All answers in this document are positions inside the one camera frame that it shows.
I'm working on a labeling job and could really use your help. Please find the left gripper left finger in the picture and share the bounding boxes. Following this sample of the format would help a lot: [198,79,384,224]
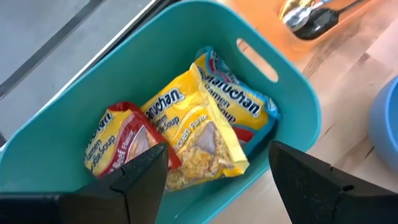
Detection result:
[0,142,170,224]

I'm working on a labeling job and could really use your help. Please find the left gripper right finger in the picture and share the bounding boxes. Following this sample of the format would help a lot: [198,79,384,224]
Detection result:
[268,139,398,224]

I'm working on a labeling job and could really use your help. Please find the red Maruchan ramen packet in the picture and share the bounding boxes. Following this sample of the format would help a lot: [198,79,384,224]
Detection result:
[83,101,183,179]

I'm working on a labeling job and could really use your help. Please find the blue Maruchan ramen packet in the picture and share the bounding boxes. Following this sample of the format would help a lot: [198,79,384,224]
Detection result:
[194,45,282,156]

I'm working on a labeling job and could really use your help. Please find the yellow Maruchan ramen packet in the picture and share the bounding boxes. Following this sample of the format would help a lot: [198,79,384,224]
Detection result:
[140,63,250,192]

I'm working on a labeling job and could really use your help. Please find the black spoon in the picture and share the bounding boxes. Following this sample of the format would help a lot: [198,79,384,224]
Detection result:
[294,0,373,41]

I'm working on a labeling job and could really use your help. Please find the gold spoon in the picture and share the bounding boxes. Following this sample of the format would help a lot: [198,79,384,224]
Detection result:
[278,0,317,18]

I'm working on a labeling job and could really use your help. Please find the blue bowl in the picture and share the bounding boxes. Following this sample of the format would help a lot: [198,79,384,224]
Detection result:
[368,75,398,175]

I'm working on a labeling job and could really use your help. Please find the teal plastic bin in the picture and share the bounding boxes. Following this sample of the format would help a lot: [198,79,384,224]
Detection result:
[0,0,323,224]

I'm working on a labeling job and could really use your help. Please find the orange plastic tray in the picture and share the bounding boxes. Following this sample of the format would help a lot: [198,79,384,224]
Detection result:
[229,0,374,52]

